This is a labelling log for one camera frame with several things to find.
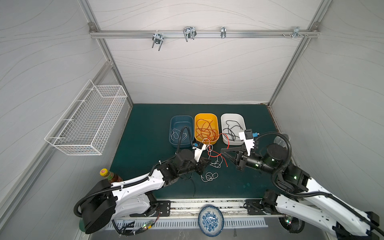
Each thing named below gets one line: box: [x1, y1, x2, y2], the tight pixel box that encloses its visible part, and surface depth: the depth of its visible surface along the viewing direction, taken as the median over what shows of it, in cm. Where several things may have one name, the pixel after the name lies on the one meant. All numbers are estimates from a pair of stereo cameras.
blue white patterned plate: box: [198, 205, 225, 237], surface depth 70 cm
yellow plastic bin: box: [194, 113, 220, 145], surface depth 106 cm
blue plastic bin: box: [169, 115, 194, 148], surface depth 106 cm
